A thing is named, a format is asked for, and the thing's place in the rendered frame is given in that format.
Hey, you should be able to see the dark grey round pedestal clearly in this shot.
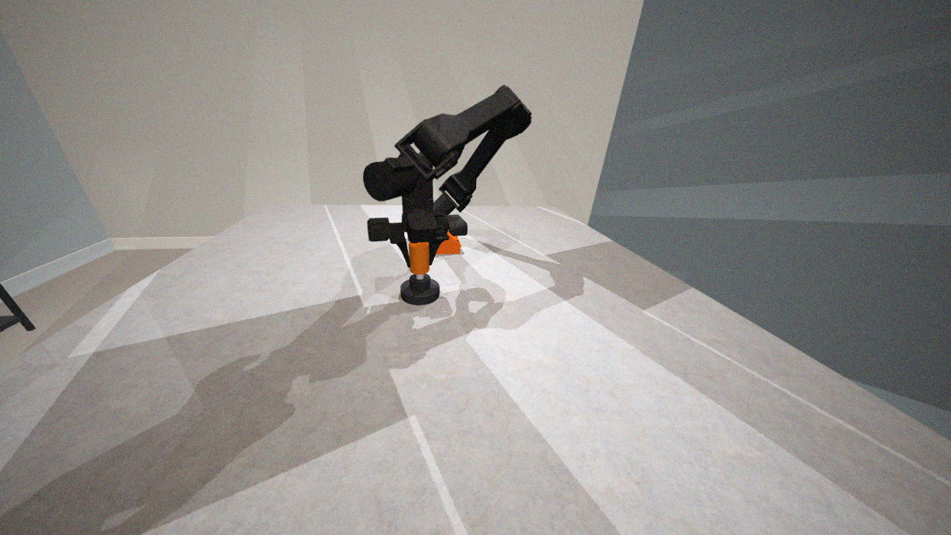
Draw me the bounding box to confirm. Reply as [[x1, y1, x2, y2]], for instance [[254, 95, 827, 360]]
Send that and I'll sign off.
[[400, 273, 440, 305]]

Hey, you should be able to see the orange knob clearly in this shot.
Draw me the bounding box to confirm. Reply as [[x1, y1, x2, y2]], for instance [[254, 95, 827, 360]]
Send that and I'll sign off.
[[409, 242, 429, 274]]

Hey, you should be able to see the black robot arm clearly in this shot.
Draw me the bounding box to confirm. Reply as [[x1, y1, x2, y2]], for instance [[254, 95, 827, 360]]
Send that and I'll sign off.
[[363, 85, 532, 243]]

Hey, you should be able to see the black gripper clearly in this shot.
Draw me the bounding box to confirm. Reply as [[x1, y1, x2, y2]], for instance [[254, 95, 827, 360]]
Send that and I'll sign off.
[[367, 191, 467, 268]]

